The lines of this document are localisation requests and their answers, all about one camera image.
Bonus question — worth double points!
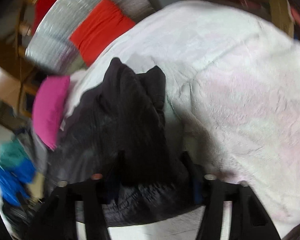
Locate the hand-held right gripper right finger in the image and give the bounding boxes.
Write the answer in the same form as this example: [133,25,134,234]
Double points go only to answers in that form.
[181,152,282,240]

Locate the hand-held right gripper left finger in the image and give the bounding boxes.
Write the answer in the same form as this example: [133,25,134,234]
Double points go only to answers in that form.
[30,152,126,240]

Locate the black jacket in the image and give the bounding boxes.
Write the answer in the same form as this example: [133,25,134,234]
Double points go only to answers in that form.
[47,57,208,228]

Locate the bright blue cloth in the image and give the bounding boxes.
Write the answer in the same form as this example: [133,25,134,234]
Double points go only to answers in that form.
[0,159,37,207]

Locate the teal cloth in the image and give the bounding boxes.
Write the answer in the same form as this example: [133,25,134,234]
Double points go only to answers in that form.
[0,140,26,169]

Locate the pink pillow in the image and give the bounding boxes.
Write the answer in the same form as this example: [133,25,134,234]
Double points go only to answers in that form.
[32,75,71,149]

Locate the white fleece blanket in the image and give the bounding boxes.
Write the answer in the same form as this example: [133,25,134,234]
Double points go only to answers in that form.
[62,0,300,240]

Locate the red cushion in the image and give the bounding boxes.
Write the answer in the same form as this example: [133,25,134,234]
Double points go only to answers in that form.
[69,0,137,67]

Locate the wooden board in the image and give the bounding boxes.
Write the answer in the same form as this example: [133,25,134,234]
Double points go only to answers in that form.
[267,0,296,38]

